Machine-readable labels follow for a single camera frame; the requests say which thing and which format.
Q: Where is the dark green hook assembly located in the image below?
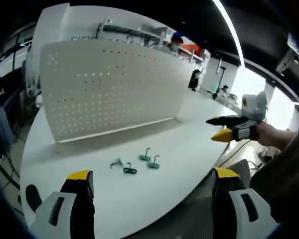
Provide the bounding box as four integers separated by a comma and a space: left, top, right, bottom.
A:
123, 162, 138, 174

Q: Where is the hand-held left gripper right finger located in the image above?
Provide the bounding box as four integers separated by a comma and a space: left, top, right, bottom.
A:
211, 167, 279, 239

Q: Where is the ceiling light strip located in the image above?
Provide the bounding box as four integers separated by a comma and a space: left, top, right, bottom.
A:
212, 0, 245, 67

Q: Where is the grey metal hook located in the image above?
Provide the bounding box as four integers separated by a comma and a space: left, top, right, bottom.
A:
109, 157, 123, 168

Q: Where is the person's dark clothing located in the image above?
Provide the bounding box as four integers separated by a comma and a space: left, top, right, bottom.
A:
249, 124, 299, 224

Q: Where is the white perforated mounting plate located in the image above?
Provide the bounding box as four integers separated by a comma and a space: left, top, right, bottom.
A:
39, 39, 194, 144

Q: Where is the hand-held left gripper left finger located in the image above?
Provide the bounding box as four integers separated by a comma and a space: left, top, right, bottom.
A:
29, 170, 96, 239

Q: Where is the white shelving unit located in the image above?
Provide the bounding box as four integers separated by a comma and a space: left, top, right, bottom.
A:
96, 19, 210, 63

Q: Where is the black electric scooter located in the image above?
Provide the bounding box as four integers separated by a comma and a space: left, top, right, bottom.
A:
207, 66, 226, 100

